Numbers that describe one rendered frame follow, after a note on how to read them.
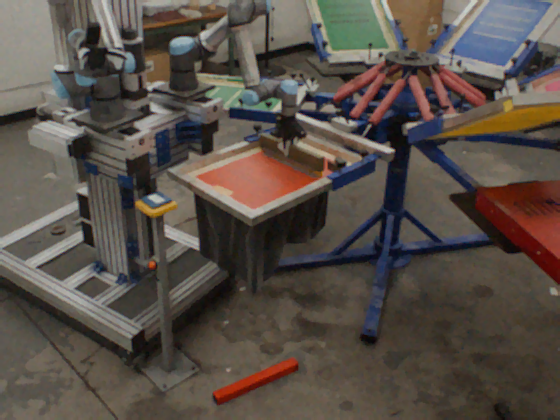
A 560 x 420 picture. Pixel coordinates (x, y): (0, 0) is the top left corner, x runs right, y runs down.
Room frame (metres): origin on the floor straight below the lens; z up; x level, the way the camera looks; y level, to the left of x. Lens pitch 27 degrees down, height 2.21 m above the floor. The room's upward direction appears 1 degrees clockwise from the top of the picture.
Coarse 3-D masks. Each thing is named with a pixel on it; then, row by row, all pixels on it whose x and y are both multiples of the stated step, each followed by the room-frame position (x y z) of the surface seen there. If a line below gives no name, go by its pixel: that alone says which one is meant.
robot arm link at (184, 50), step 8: (176, 40) 2.84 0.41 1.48; (184, 40) 2.83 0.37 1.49; (192, 40) 2.83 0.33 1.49; (176, 48) 2.78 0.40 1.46; (184, 48) 2.78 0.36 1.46; (192, 48) 2.81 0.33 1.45; (200, 48) 2.86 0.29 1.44; (176, 56) 2.78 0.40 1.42; (184, 56) 2.78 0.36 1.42; (192, 56) 2.81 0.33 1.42; (200, 56) 2.85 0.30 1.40; (176, 64) 2.78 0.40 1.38; (184, 64) 2.78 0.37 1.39; (192, 64) 2.80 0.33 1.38
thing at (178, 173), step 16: (240, 144) 2.73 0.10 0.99; (256, 144) 2.78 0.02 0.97; (320, 144) 2.76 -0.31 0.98; (192, 160) 2.54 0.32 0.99; (208, 160) 2.57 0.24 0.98; (352, 160) 2.60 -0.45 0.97; (176, 176) 2.39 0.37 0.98; (208, 192) 2.23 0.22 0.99; (304, 192) 2.24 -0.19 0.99; (320, 192) 2.30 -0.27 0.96; (224, 208) 2.14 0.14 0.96; (240, 208) 2.10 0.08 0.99; (272, 208) 2.10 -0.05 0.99; (288, 208) 2.16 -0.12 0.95
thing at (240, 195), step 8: (328, 160) 2.64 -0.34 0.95; (320, 176) 2.46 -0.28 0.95; (296, 184) 2.38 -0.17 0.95; (304, 184) 2.38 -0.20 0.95; (240, 192) 2.30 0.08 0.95; (248, 192) 2.29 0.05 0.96; (272, 192) 2.30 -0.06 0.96; (280, 192) 2.30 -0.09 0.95; (288, 192) 2.30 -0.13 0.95; (240, 200) 2.22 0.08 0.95; (248, 200) 2.22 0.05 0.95; (256, 200) 2.23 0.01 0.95; (264, 200) 2.23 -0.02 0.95; (272, 200) 2.23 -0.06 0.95; (256, 208) 2.16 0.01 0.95
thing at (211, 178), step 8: (240, 160) 2.62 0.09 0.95; (248, 160) 2.62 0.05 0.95; (272, 160) 2.63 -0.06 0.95; (224, 168) 2.53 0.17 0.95; (232, 168) 2.53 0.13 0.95; (200, 176) 2.44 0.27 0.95; (208, 176) 2.45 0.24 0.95; (216, 176) 2.45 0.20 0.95; (208, 184) 2.37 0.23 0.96; (216, 184) 2.37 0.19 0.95; (224, 184) 2.37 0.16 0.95; (232, 184) 2.37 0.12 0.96
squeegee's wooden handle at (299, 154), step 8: (264, 136) 2.70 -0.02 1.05; (272, 136) 2.68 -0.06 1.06; (264, 144) 2.70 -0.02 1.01; (272, 144) 2.65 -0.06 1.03; (280, 152) 2.61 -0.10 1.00; (288, 152) 2.57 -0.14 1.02; (296, 152) 2.53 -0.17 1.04; (304, 152) 2.50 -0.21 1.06; (312, 152) 2.48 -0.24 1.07; (296, 160) 2.53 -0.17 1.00; (304, 160) 2.50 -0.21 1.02; (312, 160) 2.46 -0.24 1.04; (320, 160) 2.43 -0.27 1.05; (320, 168) 2.43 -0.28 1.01
